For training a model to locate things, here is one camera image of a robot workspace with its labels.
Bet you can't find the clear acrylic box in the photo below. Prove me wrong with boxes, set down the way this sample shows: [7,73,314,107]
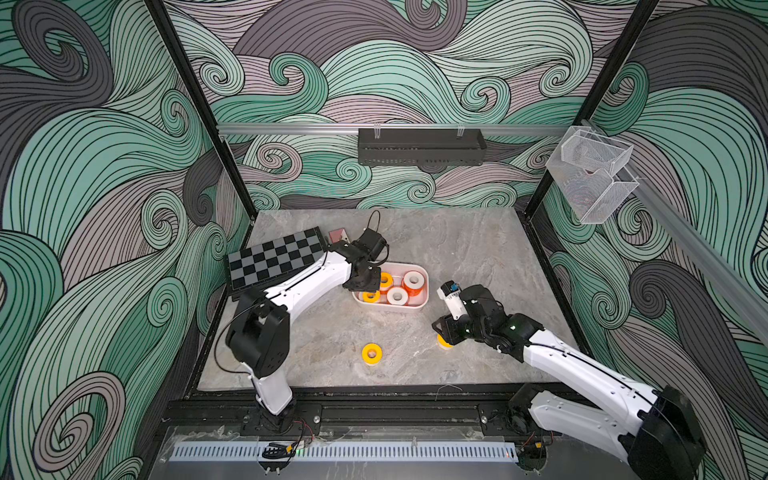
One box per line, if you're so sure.
[546,126,638,224]

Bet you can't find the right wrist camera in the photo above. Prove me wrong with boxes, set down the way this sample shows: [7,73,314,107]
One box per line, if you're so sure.
[437,280,467,321]

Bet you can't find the yellow tape roll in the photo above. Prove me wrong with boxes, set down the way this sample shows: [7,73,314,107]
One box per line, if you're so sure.
[361,291,381,304]
[361,343,383,365]
[437,335,452,350]
[379,272,394,294]

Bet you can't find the orange tape roll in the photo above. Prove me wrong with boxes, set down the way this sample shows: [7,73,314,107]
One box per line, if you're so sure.
[386,287,410,306]
[401,270,426,298]

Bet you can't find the black grey chessboard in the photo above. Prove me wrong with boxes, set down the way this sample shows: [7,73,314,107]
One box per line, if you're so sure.
[227,227,328,299]

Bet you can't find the white storage box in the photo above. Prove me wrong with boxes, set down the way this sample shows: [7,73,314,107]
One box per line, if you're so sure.
[352,262,429,313]

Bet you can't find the black wall shelf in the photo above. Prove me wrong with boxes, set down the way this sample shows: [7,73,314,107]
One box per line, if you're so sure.
[357,127,488,169]

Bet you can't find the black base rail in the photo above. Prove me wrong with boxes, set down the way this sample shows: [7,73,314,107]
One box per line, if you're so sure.
[161,383,637,439]

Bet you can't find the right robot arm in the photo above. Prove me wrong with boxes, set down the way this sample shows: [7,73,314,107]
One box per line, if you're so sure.
[432,281,706,479]

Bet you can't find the white slotted cable duct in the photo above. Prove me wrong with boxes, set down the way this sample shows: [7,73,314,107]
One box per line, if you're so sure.
[169,441,518,463]

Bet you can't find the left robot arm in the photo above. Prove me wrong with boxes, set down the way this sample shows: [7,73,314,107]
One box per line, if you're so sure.
[225,247,381,416]

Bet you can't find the red playing card box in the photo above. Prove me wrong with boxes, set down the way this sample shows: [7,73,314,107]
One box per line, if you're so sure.
[328,228,349,244]

